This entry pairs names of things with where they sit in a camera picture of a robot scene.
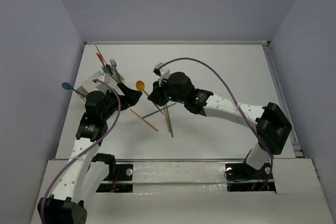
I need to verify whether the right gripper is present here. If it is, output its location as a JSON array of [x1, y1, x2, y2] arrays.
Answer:
[[148, 77, 186, 106]]

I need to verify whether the orange plastic spoon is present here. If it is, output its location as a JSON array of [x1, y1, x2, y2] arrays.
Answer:
[[135, 80, 164, 114]]

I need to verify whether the teal fork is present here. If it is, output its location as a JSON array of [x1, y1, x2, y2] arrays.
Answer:
[[110, 59, 122, 83], [101, 64, 116, 76]]

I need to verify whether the orange plastic knife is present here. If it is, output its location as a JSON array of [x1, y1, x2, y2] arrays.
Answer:
[[96, 53, 107, 66]]

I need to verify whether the blue plastic spoon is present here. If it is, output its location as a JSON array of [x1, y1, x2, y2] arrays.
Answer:
[[61, 82, 86, 97]]

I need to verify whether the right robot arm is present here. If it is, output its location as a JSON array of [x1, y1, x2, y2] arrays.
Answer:
[[148, 72, 292, 178]]

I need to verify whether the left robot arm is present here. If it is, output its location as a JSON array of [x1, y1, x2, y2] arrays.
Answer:
[[37, 79, 142, 223]]

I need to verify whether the teal chopstick crossing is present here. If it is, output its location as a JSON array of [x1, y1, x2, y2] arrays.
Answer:
[[142, 103, 177, 119]]

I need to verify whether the orange chopstick left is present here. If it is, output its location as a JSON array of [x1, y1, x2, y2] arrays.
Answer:
[[129, 109, 159, 132]]

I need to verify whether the orange chopstick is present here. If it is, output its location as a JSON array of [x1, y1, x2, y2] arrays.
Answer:
[[129, 109, 159, 132], [163, 106, 171, 132]]

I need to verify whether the orange chopstick middle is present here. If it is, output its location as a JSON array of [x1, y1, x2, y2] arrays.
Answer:
[[163, 106, 171, 132]]

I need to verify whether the white utensil caddy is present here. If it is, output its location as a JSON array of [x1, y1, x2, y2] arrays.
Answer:
[[76, 69, 125, 103]]

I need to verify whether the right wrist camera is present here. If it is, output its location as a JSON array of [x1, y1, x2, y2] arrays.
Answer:
[[153, 62, 170, 86]]

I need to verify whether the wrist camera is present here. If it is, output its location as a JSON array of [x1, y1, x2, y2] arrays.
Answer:
[[153, 62, 170, 86], [92, 73, 110, 89]]

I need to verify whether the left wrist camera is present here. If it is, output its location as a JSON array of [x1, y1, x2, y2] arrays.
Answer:
[[92, 73, 110, 89]]

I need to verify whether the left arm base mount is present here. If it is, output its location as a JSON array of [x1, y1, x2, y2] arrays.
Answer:
[[96, 156, 133, 193]]

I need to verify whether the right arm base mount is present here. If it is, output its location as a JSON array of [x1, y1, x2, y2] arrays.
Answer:
[[224, 162, 276, 192]]

